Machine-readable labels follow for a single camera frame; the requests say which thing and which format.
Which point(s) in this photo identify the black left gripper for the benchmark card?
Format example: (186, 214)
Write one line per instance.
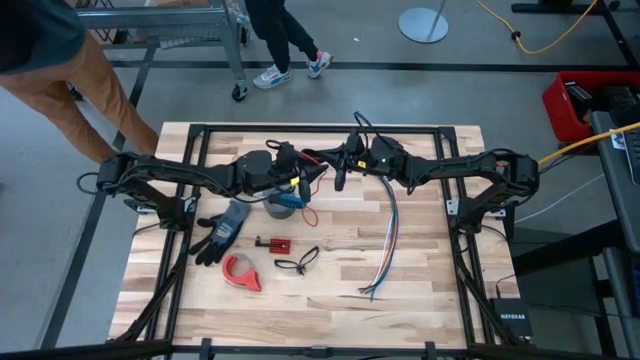
(286, 170)

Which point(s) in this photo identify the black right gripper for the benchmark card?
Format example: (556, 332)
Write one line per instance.
(380, 157)

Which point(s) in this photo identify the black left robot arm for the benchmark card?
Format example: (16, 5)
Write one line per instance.
(165, 172)

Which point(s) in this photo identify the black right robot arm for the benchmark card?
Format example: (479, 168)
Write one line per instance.
(460, 167)

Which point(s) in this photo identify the red black bit holder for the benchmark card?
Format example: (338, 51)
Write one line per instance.
(280, 246)

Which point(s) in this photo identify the grey black work glove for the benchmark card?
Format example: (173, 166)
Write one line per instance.
(222, 235)

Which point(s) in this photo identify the red tape dispenser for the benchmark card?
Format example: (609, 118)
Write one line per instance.
(245, 281)

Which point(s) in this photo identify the person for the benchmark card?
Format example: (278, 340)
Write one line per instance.
(75, 85)
(272, 30)

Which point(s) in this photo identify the round grey stand base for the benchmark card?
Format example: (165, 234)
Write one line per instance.
(420, 27)

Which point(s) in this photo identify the grey metal cart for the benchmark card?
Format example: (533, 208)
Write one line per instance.
(175, 17)

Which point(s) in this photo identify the red plastic bin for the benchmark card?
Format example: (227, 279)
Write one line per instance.
(557, 107)

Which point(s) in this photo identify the black device in bin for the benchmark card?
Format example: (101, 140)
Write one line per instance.
(579, 100)

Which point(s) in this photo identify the grey side desk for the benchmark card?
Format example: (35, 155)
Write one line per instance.
(620, 200)

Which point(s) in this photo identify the black metal table frame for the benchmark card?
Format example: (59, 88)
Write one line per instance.
(320, 129)

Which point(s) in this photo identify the grey duct tape roll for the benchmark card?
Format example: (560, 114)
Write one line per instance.
(277, 212)

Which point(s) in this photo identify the black network switch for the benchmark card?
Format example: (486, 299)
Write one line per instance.
(512, 320)

